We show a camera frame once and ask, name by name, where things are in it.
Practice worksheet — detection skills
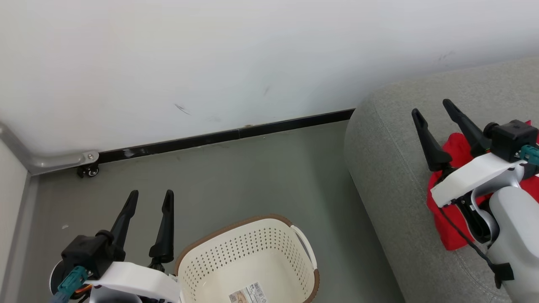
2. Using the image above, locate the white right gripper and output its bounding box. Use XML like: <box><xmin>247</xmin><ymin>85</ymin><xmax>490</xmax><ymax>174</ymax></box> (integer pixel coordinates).
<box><xmin>411</xmin><ymin>99</ymin><xmax>529</xmax><ymax>208</ymax></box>

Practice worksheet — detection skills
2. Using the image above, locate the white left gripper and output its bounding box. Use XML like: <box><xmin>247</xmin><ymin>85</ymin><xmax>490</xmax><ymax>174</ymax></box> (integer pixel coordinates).
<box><xmin>84</xmin><ymin>189</ymin><xmax>182</xmax><ymax>303</ymax></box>

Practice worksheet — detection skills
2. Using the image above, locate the red jersey with white patch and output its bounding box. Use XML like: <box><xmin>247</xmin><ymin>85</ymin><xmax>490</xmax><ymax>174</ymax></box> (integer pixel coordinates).
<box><xmin>440</xmin><ymin>121</ymin><xmax>539</xmax><ymax>199</ymax></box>

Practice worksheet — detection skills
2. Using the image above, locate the grey fabric sofa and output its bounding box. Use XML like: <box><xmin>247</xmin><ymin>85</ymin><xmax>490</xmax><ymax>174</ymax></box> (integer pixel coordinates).
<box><xmin>344</xmin><ymin>57</ymin><xmax>539</xmax><ymax>303</ymax></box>

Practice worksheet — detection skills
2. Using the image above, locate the black baseboard strip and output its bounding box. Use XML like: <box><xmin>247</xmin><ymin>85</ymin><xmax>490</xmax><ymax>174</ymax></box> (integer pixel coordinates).
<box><xmin>98</xmin><ymin>109</ymin><xmax>356</xmax><ymax>165</ymax></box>

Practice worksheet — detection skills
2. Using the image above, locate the cream perforated laundry basket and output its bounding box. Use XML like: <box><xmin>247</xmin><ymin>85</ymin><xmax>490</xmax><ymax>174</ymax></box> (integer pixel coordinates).
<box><xmin>175</xmin><ymin>214</ymin><xmax>320</xmax><ymax>303</ymax></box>

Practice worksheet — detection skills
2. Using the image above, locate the paper label in basket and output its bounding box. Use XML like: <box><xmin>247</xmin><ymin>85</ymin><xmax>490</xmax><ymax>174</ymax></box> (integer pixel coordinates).
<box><xmin>229</xmin><ymin>282</ymin><xmax>269</xmax><ymax>303</ymax></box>

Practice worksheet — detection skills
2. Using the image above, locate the teal right camera connector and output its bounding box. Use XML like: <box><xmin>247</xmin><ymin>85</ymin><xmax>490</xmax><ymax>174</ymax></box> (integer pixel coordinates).
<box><xmin>519</xmin><ymin>144</ymin><xmax>539</xmax><ymax>166</ymax></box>

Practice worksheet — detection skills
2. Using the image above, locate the teal camera connector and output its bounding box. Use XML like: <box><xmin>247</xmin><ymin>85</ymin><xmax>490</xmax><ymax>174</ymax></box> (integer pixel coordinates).
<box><xmin>519</xmin><ymin>144</ymin><xmax>539</xmax><ymax>166</ymax></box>
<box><xmin>50</xmin><ymin>266</ymin><xmax>88</xmax><ymax>303</ymax></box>

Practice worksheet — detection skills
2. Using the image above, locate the teal left camera connector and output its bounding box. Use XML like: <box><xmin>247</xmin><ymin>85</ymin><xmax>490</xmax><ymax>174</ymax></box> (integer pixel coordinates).
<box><xmin>50</xmin><ymin>266</ymin><xmax>88</xmax><ymax>303</ymax></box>

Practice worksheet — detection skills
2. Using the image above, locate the grey metal corner bracket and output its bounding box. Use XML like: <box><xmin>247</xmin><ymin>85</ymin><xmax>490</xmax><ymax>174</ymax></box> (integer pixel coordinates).
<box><xmin>0</xmin><ymin>122</ymin><xmax>100</xmax><ymax>176</ymax></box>

